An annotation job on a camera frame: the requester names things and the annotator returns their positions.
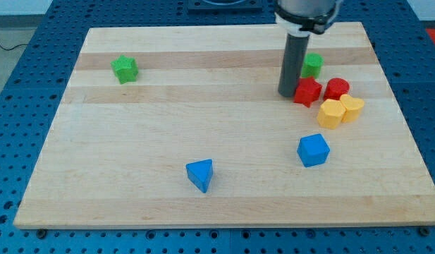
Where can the green cylinder block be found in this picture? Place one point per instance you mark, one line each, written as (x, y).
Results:
(312, 65)

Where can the wooden board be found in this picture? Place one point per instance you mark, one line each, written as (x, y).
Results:
(115, 155)

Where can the blue triangle block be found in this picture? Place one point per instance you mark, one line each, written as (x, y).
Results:
(200, 173)

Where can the red star block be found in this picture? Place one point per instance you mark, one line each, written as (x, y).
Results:
(307, 92)

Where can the blue cube block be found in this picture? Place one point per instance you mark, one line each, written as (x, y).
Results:
(313, 150)

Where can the green star block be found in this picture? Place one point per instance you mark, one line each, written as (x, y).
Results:
(125, 69)

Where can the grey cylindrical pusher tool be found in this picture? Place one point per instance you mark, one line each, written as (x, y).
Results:
(293, 57)

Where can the yellow hexagon block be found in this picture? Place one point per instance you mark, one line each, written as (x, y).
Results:
(330, 114)

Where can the red cylinder block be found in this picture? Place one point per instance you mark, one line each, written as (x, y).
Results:
(335, 88)

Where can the yellow heart block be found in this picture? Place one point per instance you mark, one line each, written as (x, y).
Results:
(353, 107)

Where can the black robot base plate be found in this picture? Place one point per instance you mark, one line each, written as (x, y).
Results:
(224, 5)

